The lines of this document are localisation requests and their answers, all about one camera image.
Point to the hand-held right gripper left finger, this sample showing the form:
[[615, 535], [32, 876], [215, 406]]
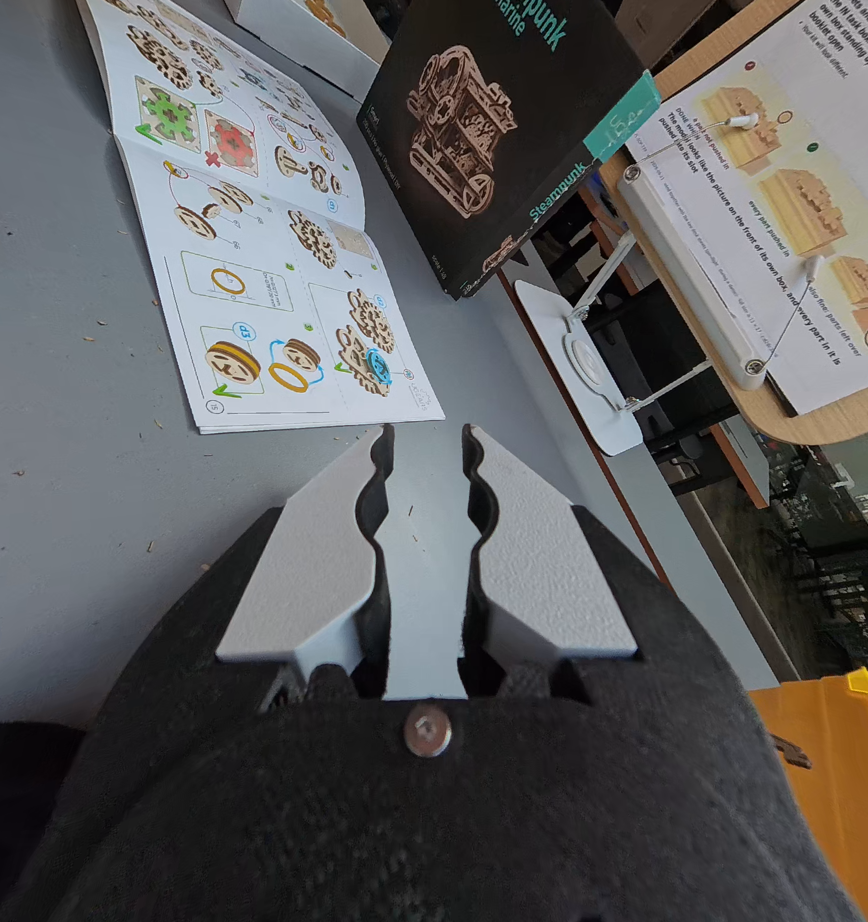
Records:
[[311, 576]]

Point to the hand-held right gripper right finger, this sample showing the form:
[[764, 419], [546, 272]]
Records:
[[556, 583]]

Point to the dark wooden model assembly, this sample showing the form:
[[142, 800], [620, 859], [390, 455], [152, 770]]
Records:
[[792, 753]]

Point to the black model kit box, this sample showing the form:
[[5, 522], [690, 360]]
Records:
[[491, 144]]

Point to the wooden document stand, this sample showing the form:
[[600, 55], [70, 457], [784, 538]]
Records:
[[542, 310]]

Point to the illustrated instruction booklet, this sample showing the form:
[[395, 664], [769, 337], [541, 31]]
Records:
[[261, 238]]

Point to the yellow plastic bin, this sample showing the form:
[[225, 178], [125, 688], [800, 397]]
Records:
[[844, 778]]

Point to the printed instruction sheet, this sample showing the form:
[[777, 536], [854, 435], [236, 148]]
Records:
[[765, 180]]

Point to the white box of wooden sheets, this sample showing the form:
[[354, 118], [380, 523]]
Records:
[[304, 36]]

